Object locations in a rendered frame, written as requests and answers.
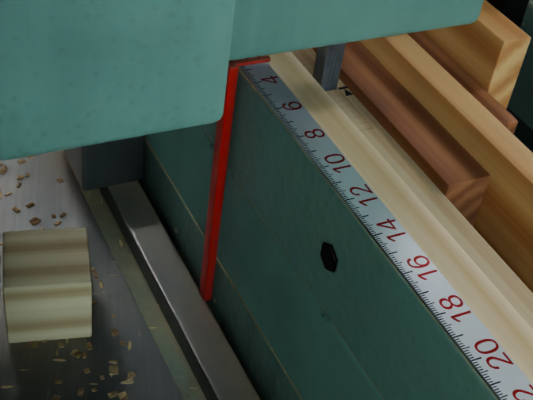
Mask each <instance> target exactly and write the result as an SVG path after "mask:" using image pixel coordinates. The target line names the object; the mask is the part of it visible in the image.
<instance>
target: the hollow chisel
mask: <svg viewBox="0 0 533 400"><path fill-rule="evenodd" d="M345 46H346V43H342V44H333V45H328V46H322V47H318V48H317V53H316V61H315V65H314V70H313V78H314V79H315V80H316V81H317V82H318V83H319V84H320V85H321V86H322V88H323V89H324V90H325V91H328V90H336V89H337V85H338V81H339V73H340V69H341V65H342V61H343V54H344V50H345Z"/></svg>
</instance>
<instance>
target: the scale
mask: <svg viewBox="0 0 533 400"><path fill-rule="evenodd" d="M239 68H240V69H241V71H242V72H243V73H244V74H245V75H246V76H247V78H248V79H249V80H250V82H251V83H252V85H253V86H254V87H255V89H256V90H257V91H258V92H259V93H260V94H261V96H262V97H263V98H264V100H265V101H266V103H267V104H268V105H269V106H270V108H271V109H272V110H273V111H274V112H275V114H276V115H277V116H278V118H279V119H280V120H281V122H282V123H283V124H284V126H285V127H286V128H287V129H288V130H289V131H290V133H291V134H292V136H293V137H294V138H295V140H296V141H297V142H298V144H299V145H300V146H301V147H302V148H303V149H304V151H305V152H306V154H307V155H308V156H309V158H310V159H311V160H312V162H314V164H315V165H316V166H317V167H318V169H319V170H320V172H321V173H322V174H323V175H324V177H325V178H326V180H328V181H329V183H330V184H331V185H332V187H333V188H334V189H335V191H336V192H337V193H338V195H339V196H340V197H341V198H342V199H343V201H344V202H345V203H346V205H347V206H348V207H349V209H350V210H351V212H352V213H353V214H354V215H355V216H356V217H357V218H358V220H359V221H360V223H361V224H362V225H363V227H364V228H365V229H366V231H367V232H368V233H369V234H370V235H371V237H372V238H373V239H374V241H375V242H376V243H377V244H378V246H379V247H380V249H381V250H382V251H383V252H384V253H385V255H386V256H387V257H388V258H389V260H390V261H391V263H392V264H393V265H394V267H395V268H396V269H397V270H398V271H399V272H400V274H401V275H402V276H403V278H404V279H405V281H406V282H407V283H408V284H409V286H410V287H411V288H412V289H413V290H414V292H415V293H416V294H417V296H418V297H419V298H420V300H421V301H422V302H423V304H424V305H425V306H426V307H427V308H428V310H429V311H430V312H431V314H432V315H433V316H434V318H435V319H436V320H437V322H438V323H439V324H440V325H441V326H442V327H443V329H444V330H445V332H446V333H447V334H448V336H449V337H450V338H451V339H452V340H453V342H454V343H455V344H456V345H457V347H458V348H459V350H460V351H461V352H462V354H463V355H464V356H465V357H466V358H467V359H468V361H469V362H470V363H471V365H472V366H473V367H474V369H475V370H476V371H477V373H478V374H479V375H480V376H481V377H482V379H483V380H484V381H485V383H486V384H487V385H488V387H489V388H490V389H491V391H492V392H493V393H494V394H495V395H496V397H497V398H498V399H499V400H533V384H532V383H531V381H530V380H529V379H528V378H527V376H526V375H525V374H524V373H523V372H522V371H521V370H520V368H519V367H518V366H517V365H516V363H515V362H514V361H513V360H512V358H511V357H510V356H509V355H508V353H507V352H506V351H505V350H504V349H503V348H502V347H501V346H500V344H499V343H498V342H497V340H496V339H495V338H494V337H493V335H492V334H491V333H490V332H489V330H488V329H487V328H486V327H485V326H484V325H483V324H482V323H481V321H480V320H479V319H478V317H477V316H476V315H475V314H474V312H473V311H472V310H471V309H470V308H469V307H468V305H467V304H466V303H465V302H464V301H463V299H462V298H461V297H460V296H459V294H458V293H457V292H456V291H455V289H454V288H453V287H452V285H450V284H449V283H448V281H447V280H446V279H445V278H444V276H443V275H442V274H441V272H440V271H439V270H438V269H437V267H436V266H435V265H434V264H433V263H432V262H431V261H430V259H429V258H428V257H427V256H426V254H425V253H424V252H423V251H422V249H421V248H420V247H419V246H418V244H417V243H416V242H415V241H414V240H413V239H412V238H411V236H410V235H409V234H408V233H407V231H406V230H405V229H404V227H403V226H402V225H401V224H400V222H399V221H398V220H397V219H396V218H395V217H394V216H393V215H392V213H391V212H390V211H389V209H388V208H387V207H386V206H385V204H384V203H383V202H382V201H381V199H380V198H379V197H378V196H377V195H376V194H375V193H374V191H373V190H372V189H371V188H370V186H369V185H368V184H367V183H366V181H365V180H364V179H363V178H362V176H361V175H360V174H359V173H358V172H357V171H356V170H355V168H354V167H353V166H352V165H351V163H350V162H349V161H348V160H347V158H346V157H345V156H344V155H343V153H342V152H341V151H340V150H339V149H338V148H337V147H336V145H335V144H334V143H333V142H332V140H331V139H330V138H329V137H328V135H327V134H326V133H325V131H324V130H323V129H322V128H321V127H320V126H319V125H318V124H317V122H316V121H315V120H314V118H313V117H312V116H311V115H310V113H309V112H308V111H307V110H306V108H305V107H304V106H303V105H302V104H301V103H300V102H299V100H298V99H297V98H296V97H295V95H294V94H293V93H292V92H291V90H290V89H289V88H288V86H287V85H286V84H284V82H283V81H282V80H281V79H280V77H279V76H278V75H277V73H276V72H275V71H274V70H273V68H272V67H271V66H270V65H269V64H268V62H265V63H256V64H251V65H246V66H240V67H239Z"/></svg>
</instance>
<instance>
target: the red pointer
mask: <svg viewBox="0 0 533 400"><path fill-rule="evenodd" d="M265 62H270V57H269V56H258V57H253V58H247V59H242V60H229V62H228V76H227V83H226V91H225V99H224V112H223V116H222V117H221V119H220V120H219V121H217V128H216V136H215V144H214V152H213V166H212V174H211V182H210V190H209V204H208V212H207V220H206V228H205V243H204V251H203V258H202V266H201V281H200V289H199V293H200V295H201V296H202V298H203V300H204V301H208V300H210V299H211V298H212V294H213V280H214V274H215V266H216V260H217V247H218V240H219V233H220V220H221V213H222V206H223V199H224V186H225V180H226V172H227V166H228V153H229V145H230V139H231V131H232V119H233V112H234V105H235V98H236V85H237V78H238V71H239V68H238V67H240V66H246V65H251V64H256V63H265Z"/></svg>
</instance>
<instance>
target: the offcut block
mask: <svg viewBox="0 0 533 400"><path fill-rule="evenodd" d="M2 289H3V297H4V306H5V314H6V331H7V339H8V342H9V343H20V342H30V341H35V340H37V341H40V340H59V339H70V338H80V337H91V336H92V278H91V269H90V253H89V245H88V236H87V229H86V228H85V227H82V228H66V229H37V230H21V231H6V232H4V233H3V284H2Z"/></svg>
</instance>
